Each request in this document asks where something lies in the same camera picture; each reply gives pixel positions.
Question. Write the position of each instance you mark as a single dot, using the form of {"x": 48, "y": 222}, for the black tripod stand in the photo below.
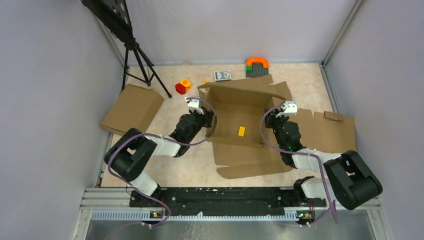
{"x": 114, "y": 14}

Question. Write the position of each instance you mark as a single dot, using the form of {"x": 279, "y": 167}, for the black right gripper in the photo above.
{"x": 271, "y": 117}

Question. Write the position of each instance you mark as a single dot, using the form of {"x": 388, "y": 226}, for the aluminium frame rail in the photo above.
{"x": 105, "y": 214}

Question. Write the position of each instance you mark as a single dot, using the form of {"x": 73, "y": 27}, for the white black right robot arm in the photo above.
{"x": 345, "y": 177}

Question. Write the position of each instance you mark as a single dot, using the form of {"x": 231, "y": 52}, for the flat cardboard blank at right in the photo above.
{"x": 326, "y": 131}

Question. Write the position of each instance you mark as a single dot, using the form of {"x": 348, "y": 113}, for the folded brown cardboard box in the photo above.
{"x": 135, "y": 107}

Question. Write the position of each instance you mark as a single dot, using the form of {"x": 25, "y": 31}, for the orange green grey toy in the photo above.
{"x": 256, "y": 67}

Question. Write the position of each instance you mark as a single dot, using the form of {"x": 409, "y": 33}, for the large cardboard box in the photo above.
{"x": 243, "y": 103}

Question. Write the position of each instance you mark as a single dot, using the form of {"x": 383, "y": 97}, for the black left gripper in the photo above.
{"x": 207, "y": 116}

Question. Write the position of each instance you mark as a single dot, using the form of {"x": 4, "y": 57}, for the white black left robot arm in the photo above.
{"x": 128, "y": 158}

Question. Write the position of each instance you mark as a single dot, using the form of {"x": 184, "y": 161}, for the small red toy piece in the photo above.
{"x": 183, "y": 86}

